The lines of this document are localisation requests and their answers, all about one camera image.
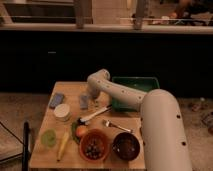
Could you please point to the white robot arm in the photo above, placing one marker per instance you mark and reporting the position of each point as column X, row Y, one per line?
column 166, row 146

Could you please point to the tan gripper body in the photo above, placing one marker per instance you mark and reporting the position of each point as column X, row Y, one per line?
column 94, row 95

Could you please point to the green leaf vegetable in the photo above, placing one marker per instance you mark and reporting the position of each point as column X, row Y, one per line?
column 74, row 126

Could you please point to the blue sponge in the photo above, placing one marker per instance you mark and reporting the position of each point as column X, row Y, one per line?
column 56, row 100

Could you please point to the dark purple bowl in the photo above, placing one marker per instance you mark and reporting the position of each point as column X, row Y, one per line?
column 126, row 146

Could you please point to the orange fruit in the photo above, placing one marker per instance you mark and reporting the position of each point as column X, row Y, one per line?
column 81, row 131

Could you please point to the white plastic cup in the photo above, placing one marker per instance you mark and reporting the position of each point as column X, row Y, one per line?
column 62, row 112

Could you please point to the orange bowl with grapes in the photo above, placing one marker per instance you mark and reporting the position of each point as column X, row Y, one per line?
column 94, row 146

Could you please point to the green plastic lid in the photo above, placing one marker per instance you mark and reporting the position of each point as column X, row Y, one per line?
column 48, row 138

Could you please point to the blue-grey towel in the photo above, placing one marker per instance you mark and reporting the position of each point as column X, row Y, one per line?
column 84, row 101

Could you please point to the metal fork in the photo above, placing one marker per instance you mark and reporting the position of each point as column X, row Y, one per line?
column 107, row 123

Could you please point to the green plastic tray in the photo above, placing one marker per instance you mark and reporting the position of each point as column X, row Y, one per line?
column 141, row 83

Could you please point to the black pole stand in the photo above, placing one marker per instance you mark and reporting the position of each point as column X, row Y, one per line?
column 25, row 156

